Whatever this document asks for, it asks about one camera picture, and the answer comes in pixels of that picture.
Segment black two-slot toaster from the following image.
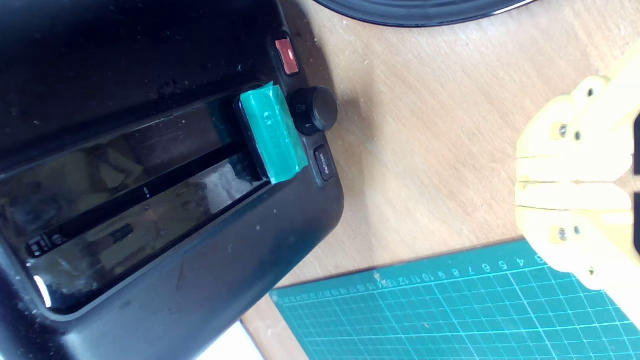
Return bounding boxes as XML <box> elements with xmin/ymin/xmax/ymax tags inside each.
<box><xmin>0</xmin><ymin>0</ymin><xmax>345</xmax><ymax>360</ymax></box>

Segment green taped toaster lever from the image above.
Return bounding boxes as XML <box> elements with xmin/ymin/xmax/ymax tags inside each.
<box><xmin>234</xmin><ymin>82</ymin><xmax>309</xmax><ymax>185</ymax></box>

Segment green cutting mat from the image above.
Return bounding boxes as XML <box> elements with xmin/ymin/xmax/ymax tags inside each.
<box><xmin>269</xmin><ymin>238</ymin><xmax>640</xmax><ymax>360</ymax></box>

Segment black plate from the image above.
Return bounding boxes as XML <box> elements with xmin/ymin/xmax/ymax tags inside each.
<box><xmin>312</xmin><ymin>0</ymin><xmax>539</xmax><ymax>28</ymax></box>

